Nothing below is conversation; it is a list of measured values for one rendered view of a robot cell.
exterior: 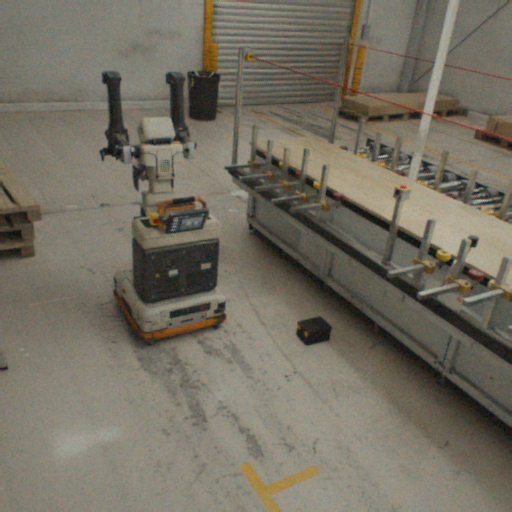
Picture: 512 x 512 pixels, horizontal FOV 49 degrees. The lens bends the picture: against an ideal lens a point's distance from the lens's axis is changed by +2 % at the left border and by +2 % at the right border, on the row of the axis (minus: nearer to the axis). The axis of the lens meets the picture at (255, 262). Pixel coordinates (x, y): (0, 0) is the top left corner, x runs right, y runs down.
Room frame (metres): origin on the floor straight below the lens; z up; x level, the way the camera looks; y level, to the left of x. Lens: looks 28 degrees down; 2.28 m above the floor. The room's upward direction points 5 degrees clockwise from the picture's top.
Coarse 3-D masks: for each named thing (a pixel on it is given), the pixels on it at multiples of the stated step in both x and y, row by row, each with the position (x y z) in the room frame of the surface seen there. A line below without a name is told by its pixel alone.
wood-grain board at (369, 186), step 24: (264, 144) 4.97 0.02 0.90; (288, 144) 5.05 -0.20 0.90; (312, 144) 5.12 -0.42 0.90; (312, 168) 4.39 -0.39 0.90; (336, 168) 4.45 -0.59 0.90; (360, 168) 4.51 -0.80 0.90; (384, 168) 4.56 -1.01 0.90; (360, 192) 3.91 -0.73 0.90; (384, 192) 3.96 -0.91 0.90; (432, 192) 4.05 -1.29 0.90; (384, 216) 3.48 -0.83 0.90; (408, 216) 3.52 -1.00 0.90; (432, 216) 3.55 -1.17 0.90; (456, 216) 3.59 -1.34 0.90; (480, 216) 3.63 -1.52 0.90; (432, 240) 3.15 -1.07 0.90; (456, 240) 3.18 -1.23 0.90; (480, 240) 3.21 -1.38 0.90; (504, 240) 3.25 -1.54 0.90; (480, 264) 2.87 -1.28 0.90
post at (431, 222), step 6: (426, 222) 2.95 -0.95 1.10; (432, 222) 2.92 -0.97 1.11; (426, 228) 2.94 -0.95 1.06; (432, 228) 2.93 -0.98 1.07; (426, 234) 2.93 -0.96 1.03; (426, 240) 2.92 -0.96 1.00; (420, 246) 2.94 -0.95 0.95; (426, 246) 2.92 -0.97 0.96; (420, 252) 2.93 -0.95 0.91; (426, 252) 2.93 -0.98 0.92; (420, 258) 2.93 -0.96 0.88; (426, 258) 2.93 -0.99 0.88; (414, 276) 2.93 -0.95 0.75; (420, 276) 2.93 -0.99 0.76
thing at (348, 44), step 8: (344, 40) 5.48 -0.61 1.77; (344, 48) 5.46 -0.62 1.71; (352, 48) 5.48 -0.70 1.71; (344, 56) 5.46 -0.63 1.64; (344, 64) 5.46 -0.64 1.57; (336, 88) 5.48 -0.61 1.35; (336, 96) 5.47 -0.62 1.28; (336, 104) 5.46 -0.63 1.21; (336, 112) 5.47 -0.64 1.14; (336, 120) 5.47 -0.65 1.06; (328, 136) 5.48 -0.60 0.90
